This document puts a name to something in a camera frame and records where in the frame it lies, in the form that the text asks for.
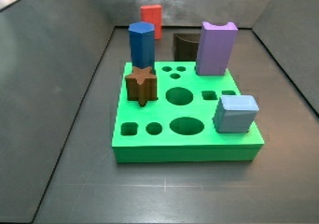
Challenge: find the light blue rectangular block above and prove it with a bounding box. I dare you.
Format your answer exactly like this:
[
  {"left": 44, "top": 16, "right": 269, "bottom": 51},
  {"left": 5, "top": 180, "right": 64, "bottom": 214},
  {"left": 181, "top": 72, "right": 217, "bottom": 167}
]
[{"left": 213, "top": 95, "right": 258, "bottom": 133}]

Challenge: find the brown star-shaped peg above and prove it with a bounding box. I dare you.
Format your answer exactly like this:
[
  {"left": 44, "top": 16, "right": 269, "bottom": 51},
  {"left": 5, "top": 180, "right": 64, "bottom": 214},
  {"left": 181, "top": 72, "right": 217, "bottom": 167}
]
[{"left": 124, "top": 66, "right": 157, "bottom": 107}]

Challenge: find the green shape sorter board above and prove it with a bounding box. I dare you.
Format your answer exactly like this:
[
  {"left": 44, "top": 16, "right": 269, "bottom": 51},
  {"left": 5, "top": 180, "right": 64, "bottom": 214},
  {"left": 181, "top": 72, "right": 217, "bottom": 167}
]
[{"left": 112, "top": 62, "right": 264, "bottom": 162}]

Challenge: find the blue hexagonal prism peg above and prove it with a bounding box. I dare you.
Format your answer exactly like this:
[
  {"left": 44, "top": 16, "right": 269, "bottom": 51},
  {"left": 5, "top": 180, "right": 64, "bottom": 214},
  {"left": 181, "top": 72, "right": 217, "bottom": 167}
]
[{"left": 128, "top": 21, "right": 154, "bottom": 68}]

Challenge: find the purple notched tall block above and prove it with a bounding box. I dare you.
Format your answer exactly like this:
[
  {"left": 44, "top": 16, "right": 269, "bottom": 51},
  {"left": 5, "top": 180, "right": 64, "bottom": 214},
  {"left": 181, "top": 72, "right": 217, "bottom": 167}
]
[{"left": 196, "top": 21, "right": 237, "bottom": 76}]

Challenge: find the red square-circle block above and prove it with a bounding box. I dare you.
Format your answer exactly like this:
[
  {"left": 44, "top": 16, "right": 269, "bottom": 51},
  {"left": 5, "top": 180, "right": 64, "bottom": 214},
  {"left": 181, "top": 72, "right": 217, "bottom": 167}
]
[{"left": 140, "top": 5, "right": 161, "bottom": 40}]

